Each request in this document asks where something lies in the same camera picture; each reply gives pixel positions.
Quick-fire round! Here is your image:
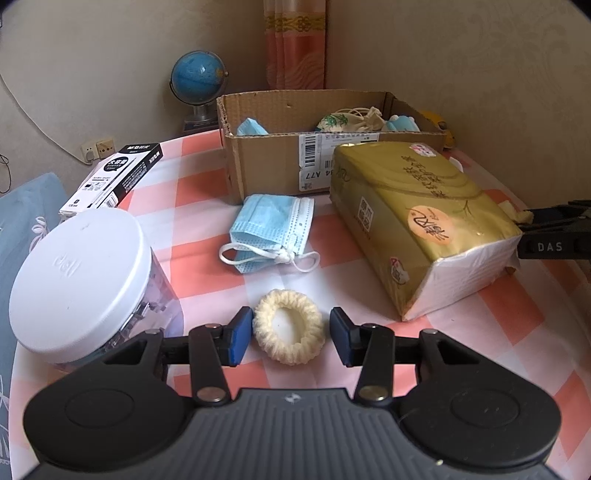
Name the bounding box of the pink checkered tablecloth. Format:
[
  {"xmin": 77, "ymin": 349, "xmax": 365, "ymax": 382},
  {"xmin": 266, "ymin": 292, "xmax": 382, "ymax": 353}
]
[{"xmin": 8, "ymin": 128, "xmax": 591, "ymax": 480}]

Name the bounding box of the floral sachet with green tassel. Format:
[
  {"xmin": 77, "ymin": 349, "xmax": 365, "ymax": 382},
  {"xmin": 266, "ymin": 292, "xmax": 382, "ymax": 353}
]
[{"xmin": 316, "ymin": 114, "xmax": 359, "ymax": 133}]

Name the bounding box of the pink patterned curtain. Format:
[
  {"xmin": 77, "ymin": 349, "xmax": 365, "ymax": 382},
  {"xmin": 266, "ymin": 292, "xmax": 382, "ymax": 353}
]
[{"xmin": 263, "ymin": 0, "xmax": 328, "ymax": 91}]

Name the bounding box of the clear jar with white lid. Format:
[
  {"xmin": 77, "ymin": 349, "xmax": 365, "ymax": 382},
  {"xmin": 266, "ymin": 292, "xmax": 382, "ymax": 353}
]
[{"xmin": 8, "ymin": 209, "xmax": 184, "ymax": 371}]

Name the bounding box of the white cable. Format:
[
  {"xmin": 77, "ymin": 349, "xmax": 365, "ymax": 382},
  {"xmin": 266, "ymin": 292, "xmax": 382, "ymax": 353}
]
[{"xmin": 0, "ymin": 73, "xmax": 90, "ymax": 163}]

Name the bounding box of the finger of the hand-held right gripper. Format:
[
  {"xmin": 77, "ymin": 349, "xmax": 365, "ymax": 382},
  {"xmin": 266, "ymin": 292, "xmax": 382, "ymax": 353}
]
[{"xmin": 524, "ymin": 199, "xmax": 591, "ymax": 232}]

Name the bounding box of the cream drawstring pouch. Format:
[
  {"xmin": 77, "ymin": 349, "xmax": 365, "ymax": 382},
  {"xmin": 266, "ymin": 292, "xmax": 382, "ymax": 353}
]
[{"xmin": 335, "ymin": 106, "xmax": 384, "ymax": 134}]

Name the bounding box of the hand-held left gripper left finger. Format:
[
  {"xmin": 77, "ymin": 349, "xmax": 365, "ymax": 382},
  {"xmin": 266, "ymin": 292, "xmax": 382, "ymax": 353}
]
[{"xmin": 104, "ymin": 307, "xmax": 254, "ymax": 408}]

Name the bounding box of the cream knitted scrunchie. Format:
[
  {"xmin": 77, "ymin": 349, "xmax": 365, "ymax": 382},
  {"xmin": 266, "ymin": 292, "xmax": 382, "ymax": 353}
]
[{"xmin": 253, "ymin": 288, "xmax": 326, "ymax": 367}]

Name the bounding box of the blue desk globe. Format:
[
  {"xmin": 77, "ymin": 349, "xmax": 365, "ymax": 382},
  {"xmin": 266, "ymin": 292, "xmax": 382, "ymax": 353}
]
[{"xmin": 169, "ymin": 51, "xmax": 230, "ymax": 134}]

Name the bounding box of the pale blue round plush toy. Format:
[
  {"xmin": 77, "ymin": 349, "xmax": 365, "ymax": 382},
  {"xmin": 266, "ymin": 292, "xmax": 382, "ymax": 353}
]
[{"xmin": 385, "ymin": 114, "xmax": 421, "ymax": 133}]

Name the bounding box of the blue floral bedsheet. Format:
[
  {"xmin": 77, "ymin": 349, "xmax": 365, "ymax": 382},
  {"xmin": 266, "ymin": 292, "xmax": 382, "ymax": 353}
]
[{"xmin": 0, "ymin": 172, "xmax": 66, "ymax": 468}]

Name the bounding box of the brown cardboard box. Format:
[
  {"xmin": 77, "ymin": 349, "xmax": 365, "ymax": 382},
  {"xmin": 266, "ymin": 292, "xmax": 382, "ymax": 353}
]
[{"xmin": 216, "ymin": 89, "xmax": 456, "ymax": 206}]

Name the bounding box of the gold tissue pack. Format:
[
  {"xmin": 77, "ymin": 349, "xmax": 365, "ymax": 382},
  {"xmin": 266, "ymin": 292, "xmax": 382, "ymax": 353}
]
[{"xmin": 329, "ymin": 141, "xmax": 525, "ymax": 323}]

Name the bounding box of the blue face mask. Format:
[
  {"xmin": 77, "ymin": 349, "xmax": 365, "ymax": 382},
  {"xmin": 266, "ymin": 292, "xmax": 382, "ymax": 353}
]
[
  {"xmin": 218, "ymin": 194, "xmax": 321, "ymax": 276},
  {"xmin": 236, "ymin": 117, "xmax": 271, "ymax": 137}
]

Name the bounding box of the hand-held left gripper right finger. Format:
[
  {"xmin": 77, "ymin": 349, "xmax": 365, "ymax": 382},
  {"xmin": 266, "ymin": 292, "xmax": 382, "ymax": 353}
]
[{"xmin": 330, "ymin": 307, "xmax": 481, "ymax": 408}]

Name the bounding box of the black and white carton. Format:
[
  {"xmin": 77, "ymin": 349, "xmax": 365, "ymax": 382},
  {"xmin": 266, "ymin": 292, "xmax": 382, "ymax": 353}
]
[{"xmin": 59, "ymin": 142, "xmax": 166, "ymax": 219}]

